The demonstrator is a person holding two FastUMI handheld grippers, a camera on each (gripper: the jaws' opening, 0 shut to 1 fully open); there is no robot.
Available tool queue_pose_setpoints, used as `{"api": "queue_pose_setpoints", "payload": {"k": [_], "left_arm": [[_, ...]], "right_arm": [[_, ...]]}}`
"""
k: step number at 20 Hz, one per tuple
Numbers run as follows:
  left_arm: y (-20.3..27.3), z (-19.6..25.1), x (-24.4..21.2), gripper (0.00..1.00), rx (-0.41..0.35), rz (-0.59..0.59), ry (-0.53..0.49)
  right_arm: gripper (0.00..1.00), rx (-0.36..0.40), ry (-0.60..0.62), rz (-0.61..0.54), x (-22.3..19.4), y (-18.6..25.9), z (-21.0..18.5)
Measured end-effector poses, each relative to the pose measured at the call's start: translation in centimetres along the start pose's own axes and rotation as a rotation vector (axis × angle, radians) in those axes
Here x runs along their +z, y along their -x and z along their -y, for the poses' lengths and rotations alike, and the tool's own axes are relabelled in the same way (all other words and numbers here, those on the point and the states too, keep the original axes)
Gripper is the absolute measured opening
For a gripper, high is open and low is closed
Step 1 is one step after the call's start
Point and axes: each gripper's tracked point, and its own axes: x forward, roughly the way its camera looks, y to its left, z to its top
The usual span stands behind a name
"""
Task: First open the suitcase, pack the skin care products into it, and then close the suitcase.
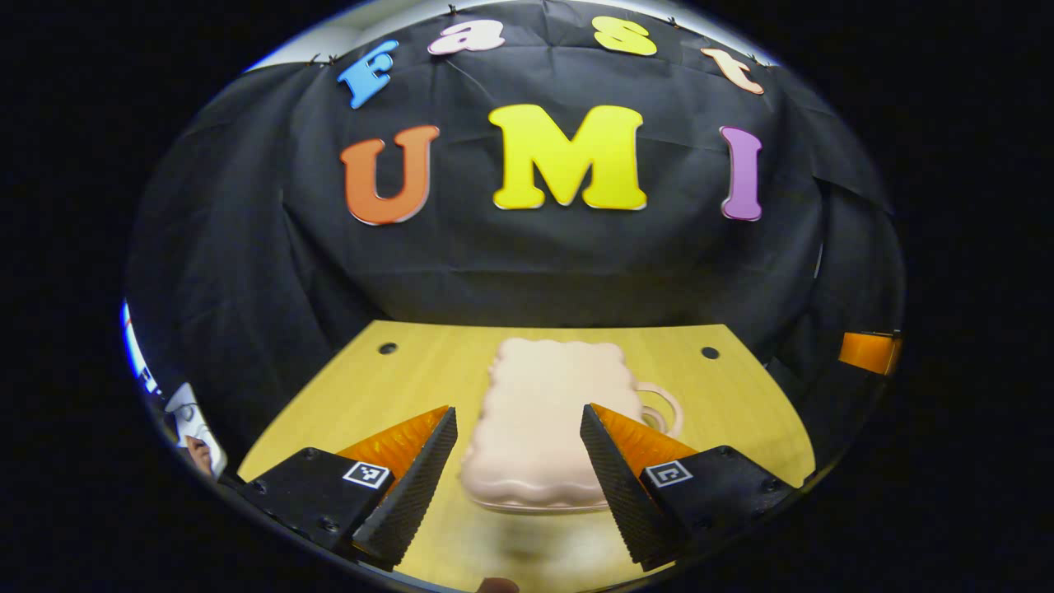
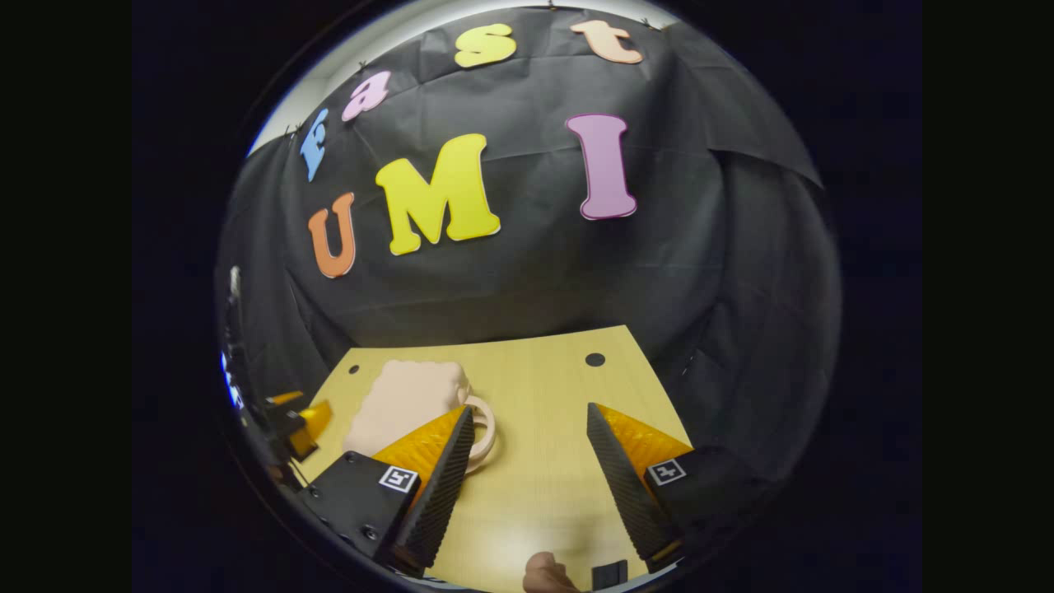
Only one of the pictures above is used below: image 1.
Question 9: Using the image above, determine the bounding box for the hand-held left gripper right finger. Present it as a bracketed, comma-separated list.
[579, 403, 797, 572]

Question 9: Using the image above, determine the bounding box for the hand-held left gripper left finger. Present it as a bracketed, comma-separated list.
[237, 406, 459, 572]

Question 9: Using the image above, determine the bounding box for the pink suitcase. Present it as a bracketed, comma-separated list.
[459, 336, 684, 516]

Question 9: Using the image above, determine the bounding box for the black backdrop cloth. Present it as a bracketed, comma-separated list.
[124, 0, 907, 462]

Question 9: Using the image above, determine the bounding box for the white printed poster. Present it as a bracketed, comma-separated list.
[163, 382, 228, 480]

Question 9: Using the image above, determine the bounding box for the blue and white strip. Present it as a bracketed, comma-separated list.
[121, 301, 159, 395]

